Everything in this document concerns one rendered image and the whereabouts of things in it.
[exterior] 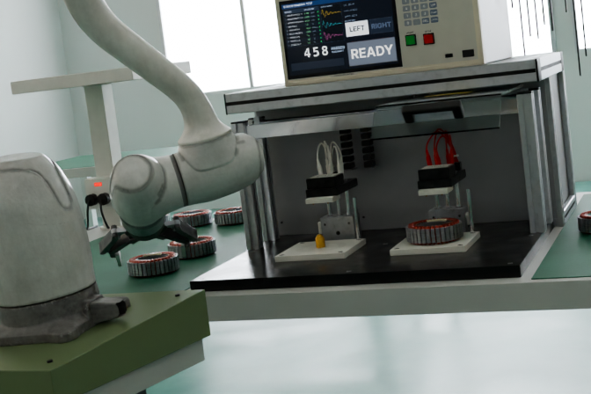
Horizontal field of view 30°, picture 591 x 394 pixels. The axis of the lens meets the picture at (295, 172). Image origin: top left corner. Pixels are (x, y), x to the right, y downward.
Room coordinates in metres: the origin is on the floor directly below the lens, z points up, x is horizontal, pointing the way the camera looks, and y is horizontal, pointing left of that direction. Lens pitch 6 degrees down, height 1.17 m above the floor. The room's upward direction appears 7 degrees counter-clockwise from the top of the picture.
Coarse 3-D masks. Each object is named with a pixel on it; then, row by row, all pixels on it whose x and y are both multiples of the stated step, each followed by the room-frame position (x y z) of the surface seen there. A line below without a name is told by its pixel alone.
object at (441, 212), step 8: (432, 208) 2.31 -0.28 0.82; (440, 208) 2.30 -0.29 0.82; (448, 208) 2.28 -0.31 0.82; (456, 208) 2.27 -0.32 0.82; (464, 208) 2.27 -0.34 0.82; (432, 216) 2.29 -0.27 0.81; (440, 216) 2.28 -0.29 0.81; (448, 216) 2.28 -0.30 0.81; (456, 216) 2.27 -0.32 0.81; (464, 216) 2.27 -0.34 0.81; (464, 224) 2.26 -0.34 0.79
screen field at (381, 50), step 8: (368, 40) 2.33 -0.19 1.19; (376, 40) 2.32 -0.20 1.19; (384, 40) 2.32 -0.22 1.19; (392, 40) 2.31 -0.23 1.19; (352, 48) 2.34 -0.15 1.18; (360, 48) 2.34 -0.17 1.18; (368, 48) 2.33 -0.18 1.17; (376, 48) 2.32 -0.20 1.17; (384, 48) 2.32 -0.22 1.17; (392, 48) 2.31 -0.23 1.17; (352, 56) 2.34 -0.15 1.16; (360, 56) 2.34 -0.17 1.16; (368, 56) 2.33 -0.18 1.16; (376, 56) 2.33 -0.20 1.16; (384, 56) 2.32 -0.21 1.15; (392, 56) 2.31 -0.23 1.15; (352, 64) 2.35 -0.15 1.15; (360, 64) 2.34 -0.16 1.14
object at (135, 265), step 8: (136, 256) 2.39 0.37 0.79; (144, 256) 2.39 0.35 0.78; (152, 256) 2.40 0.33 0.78; (160, 256) 2.40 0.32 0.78; (168, 256) 2.34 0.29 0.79; (176, 256) 2.35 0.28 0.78; (128, 264) 2.34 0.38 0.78; (136, 264) 2.32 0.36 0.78; (144, 264) 2.31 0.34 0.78; (152, 264) 2.31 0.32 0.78; (160, 264) 2.32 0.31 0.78; (168, 264) 2.33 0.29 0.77; (176, 264) 2.35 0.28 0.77; (128, 272) 2.35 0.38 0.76; (136, 272) 2.32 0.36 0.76; (144, 272) 2.31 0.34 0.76; (152, 272) 2.31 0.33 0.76; (160, 272) 2.32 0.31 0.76; (168, 272) 2.33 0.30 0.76
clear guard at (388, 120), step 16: (416, 96) 2.30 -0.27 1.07; (432, 96) 2.21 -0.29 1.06; (448, 96) 2.14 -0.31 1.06; (464, 96) 2.06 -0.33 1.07; (480, 96) 2.02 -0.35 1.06; (496, 96) 2.01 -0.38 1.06; (384, 112) 2.08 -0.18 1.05; (400, 112) 2.06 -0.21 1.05; (448, 112) 2.02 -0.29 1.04; (464, 112) 2.01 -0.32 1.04; (480, 112) 1.99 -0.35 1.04; (496, 112) 1.98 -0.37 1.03; (384, 128) 2.05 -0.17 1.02; (400, 128) 2.03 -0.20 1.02; (416, 128) 2.02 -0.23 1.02; (432, 128) 2.01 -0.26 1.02; (448, 128) 1.99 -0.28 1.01; (464, 128) 1.98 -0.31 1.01; (480, 128) 1.97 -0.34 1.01; (496, 128) 1.96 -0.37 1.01
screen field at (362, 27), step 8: (352, 24) 2.34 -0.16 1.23; (360, 24) 2.34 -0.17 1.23; (368, 24) 2.33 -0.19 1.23; (376, 24) 2.32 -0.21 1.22; (384, 24) 2.32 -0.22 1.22; (392, 24) 2.31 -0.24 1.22; (352, 32) 2.34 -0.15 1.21; (360, 32) 2.34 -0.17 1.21; (368, 32) 2.33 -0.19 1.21; (376, 32) 2.32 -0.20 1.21; (384, 32) 2.32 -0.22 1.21
